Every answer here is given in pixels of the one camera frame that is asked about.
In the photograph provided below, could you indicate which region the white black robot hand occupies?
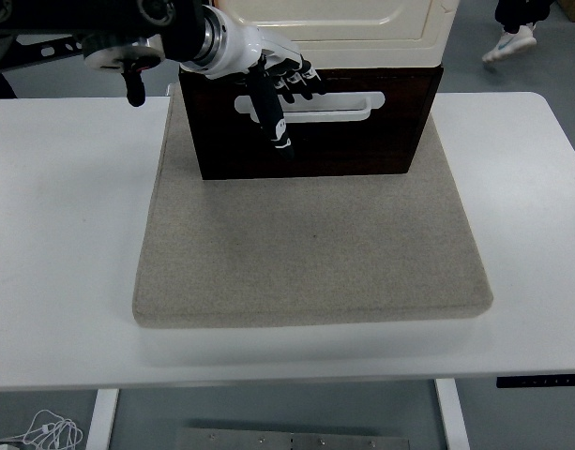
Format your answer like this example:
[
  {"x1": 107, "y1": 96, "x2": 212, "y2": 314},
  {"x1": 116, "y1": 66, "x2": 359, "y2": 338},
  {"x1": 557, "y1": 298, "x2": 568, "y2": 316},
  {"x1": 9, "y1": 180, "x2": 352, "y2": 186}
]
[{"x1": 195, "y1": 12, "x2": 328, "y2": 161}]

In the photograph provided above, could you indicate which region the white drawer handle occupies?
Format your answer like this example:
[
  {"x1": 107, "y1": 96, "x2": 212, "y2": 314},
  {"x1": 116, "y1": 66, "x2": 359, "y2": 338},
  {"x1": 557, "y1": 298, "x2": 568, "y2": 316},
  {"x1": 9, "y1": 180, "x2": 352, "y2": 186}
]
[{"x1": 234, "y1": 92, "x2": 386, "y2": 124}]

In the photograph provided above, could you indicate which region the dark wooden drawer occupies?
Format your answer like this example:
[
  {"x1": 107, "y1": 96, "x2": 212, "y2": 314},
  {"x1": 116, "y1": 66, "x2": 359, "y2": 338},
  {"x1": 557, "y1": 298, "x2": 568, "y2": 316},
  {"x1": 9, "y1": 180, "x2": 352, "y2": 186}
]
[{"x1": 191, "y1": 69, "x2": 433, "y2": 177}]

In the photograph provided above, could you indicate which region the cream cabinet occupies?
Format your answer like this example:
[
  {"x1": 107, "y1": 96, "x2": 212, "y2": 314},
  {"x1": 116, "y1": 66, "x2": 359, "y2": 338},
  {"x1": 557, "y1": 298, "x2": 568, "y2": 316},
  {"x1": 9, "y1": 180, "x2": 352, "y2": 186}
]
[{"x1": 178, "y1": 0, "x2": 460, "y2": 72}]

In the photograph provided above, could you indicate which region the dark wooden cabinet base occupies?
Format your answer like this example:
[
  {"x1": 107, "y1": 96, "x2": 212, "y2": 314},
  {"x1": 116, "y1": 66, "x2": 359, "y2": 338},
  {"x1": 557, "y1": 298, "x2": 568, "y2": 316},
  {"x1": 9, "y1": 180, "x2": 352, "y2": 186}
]
[{"x1": 178, "y1": 65, "x2": 446, "y2": 182}]

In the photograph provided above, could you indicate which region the beige fabric mat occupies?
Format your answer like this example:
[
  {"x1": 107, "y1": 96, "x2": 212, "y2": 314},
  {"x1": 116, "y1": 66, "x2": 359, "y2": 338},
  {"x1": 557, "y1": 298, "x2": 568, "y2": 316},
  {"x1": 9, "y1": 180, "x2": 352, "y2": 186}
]
[{"x1": 131, "y1": 86, "x2": 494, "y2": 329}]

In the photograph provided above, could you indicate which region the person's leg with white shoe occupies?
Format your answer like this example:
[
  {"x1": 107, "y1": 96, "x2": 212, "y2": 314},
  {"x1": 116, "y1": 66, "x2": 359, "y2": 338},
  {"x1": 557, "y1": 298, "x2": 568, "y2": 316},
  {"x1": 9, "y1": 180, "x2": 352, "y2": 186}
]
[{"x1": 482, "y1": 0, "x2": 558, "y2": 65}]

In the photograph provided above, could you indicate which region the white table leg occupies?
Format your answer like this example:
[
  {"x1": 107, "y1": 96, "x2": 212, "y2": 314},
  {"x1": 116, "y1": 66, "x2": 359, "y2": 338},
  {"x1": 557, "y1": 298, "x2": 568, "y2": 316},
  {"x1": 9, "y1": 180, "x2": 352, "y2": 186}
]
[
  {"x1": 83, "y1": 388, "x2": 122, "y2": 450},
  {"x1": 434, "y1": 379, "x2": 471, "y2": 450}
]

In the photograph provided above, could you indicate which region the black table control panel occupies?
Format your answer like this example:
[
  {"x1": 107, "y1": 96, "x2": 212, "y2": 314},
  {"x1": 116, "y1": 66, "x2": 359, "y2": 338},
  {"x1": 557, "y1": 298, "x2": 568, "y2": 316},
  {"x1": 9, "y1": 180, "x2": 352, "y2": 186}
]
[{"x1": 496, "y1": 373, "x2": 575, "y2": 389}]

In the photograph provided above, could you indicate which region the white cable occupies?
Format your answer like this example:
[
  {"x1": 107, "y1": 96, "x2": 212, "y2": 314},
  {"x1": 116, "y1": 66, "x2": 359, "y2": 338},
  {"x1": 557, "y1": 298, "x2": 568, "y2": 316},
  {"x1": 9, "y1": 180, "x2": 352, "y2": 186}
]
[{"x1": 0, "y1": 409, "x2": 85, "y2": 450}]

